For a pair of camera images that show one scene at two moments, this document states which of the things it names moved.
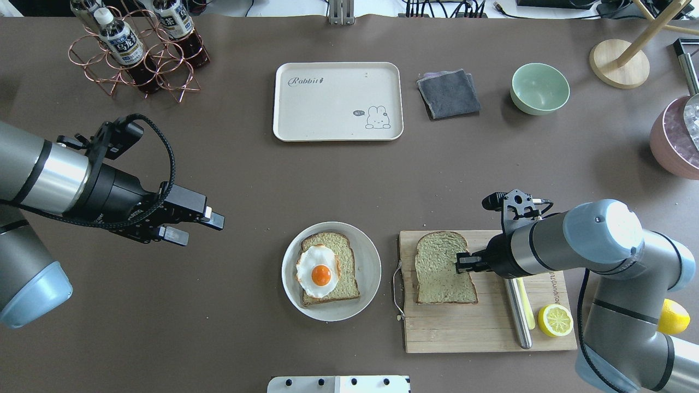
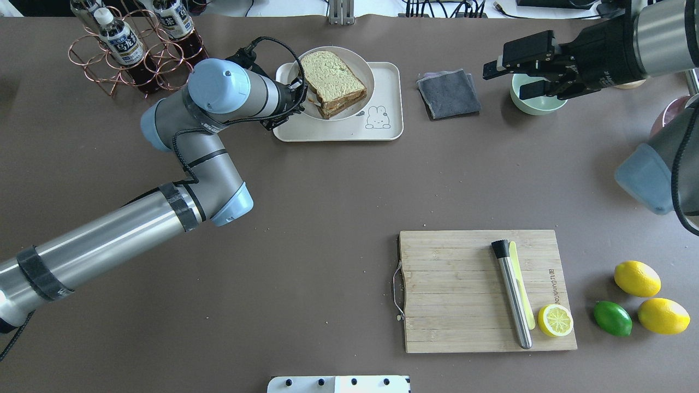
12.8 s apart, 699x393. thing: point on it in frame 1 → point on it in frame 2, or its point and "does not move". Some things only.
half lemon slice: [555, 320] does not move
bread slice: [437, 280] → [330, 78]
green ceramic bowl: [538, 89] does not move
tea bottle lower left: [175, 17] does not move
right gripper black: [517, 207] → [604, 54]
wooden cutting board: [487, 326] does not move
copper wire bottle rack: [130, 47] does not move
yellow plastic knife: [526, 303] does not move
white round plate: [368, 268] → [359, 65]
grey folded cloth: [448, 93] does not move
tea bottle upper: [120, 40] does not move
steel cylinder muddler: [520, 311] does not move
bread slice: [347, 285] → [330, 112]
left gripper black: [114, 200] → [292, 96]
